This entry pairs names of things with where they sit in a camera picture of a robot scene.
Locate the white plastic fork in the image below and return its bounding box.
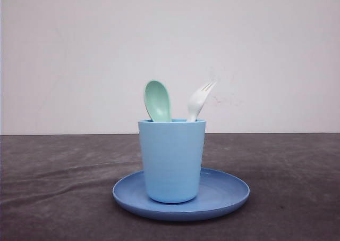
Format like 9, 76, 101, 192
186, 81, 217, 122

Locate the light blue plastic cup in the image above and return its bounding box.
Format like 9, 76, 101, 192
138, 119, 206, 203

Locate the blue plastic plate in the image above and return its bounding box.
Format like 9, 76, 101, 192
112, 168, 250, 222

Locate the mint green plastic spoon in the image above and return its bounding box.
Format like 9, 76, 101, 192
144, 80, 172, 122

